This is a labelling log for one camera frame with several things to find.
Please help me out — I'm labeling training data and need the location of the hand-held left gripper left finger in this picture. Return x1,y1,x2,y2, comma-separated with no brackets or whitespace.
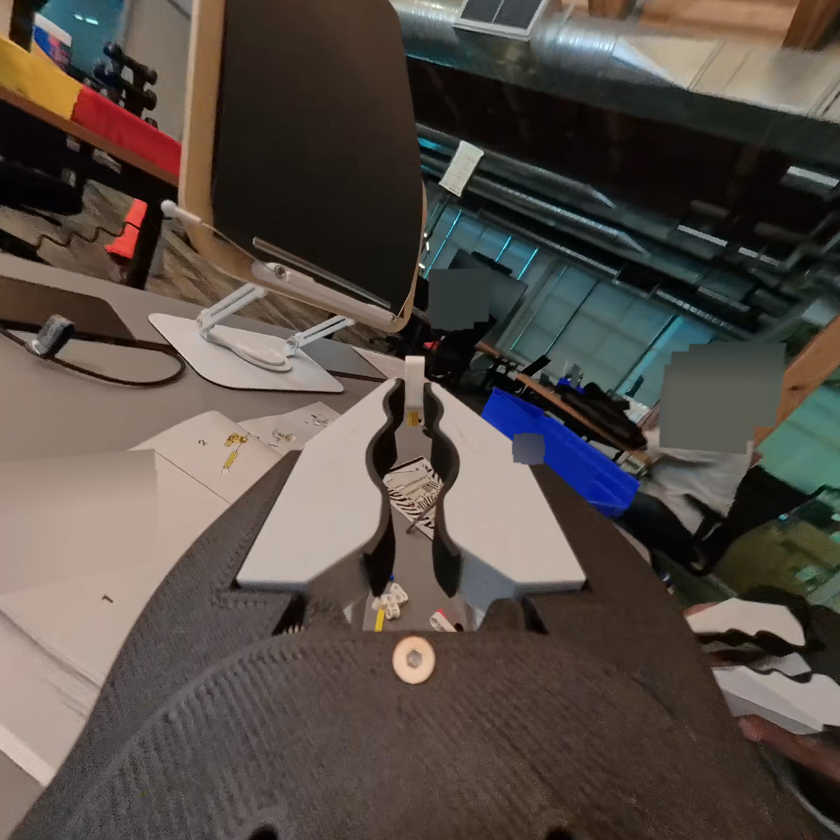
235,377,403,619

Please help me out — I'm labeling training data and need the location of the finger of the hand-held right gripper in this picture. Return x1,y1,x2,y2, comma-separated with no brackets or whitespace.
684,597,809,649
710,655,826,737

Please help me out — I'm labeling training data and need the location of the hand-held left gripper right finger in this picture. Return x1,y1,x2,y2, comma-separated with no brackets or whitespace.
425,385,588,613

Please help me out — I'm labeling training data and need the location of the white lego connector piece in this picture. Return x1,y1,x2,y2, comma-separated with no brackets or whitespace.
403,356,429,413

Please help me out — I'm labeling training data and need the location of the lego sticker sheet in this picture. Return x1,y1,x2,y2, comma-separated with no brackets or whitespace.
384,458,448,540

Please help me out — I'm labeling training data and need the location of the pile of loose lego pieces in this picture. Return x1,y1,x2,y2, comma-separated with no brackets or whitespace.
369,577,465,633

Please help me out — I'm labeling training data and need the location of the open lego instruction booklet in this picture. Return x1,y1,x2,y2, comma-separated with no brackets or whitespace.
0,402,343,786

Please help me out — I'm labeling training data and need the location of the person's right hand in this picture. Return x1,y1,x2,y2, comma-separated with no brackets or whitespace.
738,714,840,783

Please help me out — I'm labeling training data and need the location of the blue plastic bin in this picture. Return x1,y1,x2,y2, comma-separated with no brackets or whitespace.
481,386,642,521

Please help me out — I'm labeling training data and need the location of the wooden edged desk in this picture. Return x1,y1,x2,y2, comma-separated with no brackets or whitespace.
478,340,652,463

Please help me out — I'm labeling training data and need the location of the black bag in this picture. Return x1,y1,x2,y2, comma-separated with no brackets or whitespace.
556,379,649,450

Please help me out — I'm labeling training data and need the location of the white tablet stand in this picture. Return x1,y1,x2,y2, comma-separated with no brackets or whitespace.
147,199,360,396

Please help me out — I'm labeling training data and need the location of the white hanging paper tag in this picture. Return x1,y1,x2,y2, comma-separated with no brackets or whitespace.
437,140,486,198

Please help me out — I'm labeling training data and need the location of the black screen on plywood board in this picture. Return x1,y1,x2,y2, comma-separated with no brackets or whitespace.
177,0,429,337

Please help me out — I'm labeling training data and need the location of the red and yellow cloth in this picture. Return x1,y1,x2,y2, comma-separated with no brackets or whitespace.
0,35,182,178

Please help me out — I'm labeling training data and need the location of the black cable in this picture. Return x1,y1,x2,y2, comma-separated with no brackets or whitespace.
0,314,189,389

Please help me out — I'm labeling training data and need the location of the wooden support post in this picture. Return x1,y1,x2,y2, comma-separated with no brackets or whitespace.
753,320,840,448

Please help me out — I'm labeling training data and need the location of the silver air duct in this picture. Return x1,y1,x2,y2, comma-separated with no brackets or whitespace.
395,0,658,74

